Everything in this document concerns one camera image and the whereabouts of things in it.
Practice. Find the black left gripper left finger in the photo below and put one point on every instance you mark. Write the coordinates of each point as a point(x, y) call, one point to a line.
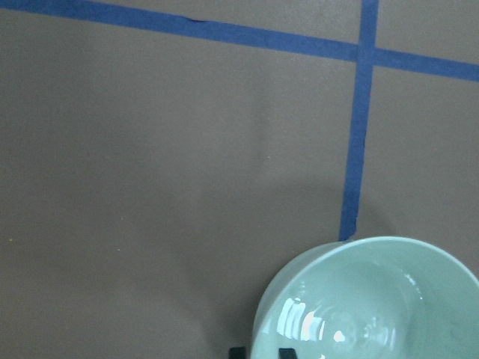
point(237, 353)

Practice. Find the light green ceramic bowl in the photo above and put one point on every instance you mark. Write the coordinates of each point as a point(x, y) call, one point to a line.
point(382, 297)

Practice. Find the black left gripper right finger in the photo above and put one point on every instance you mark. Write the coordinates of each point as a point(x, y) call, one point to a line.
point(287, 353)

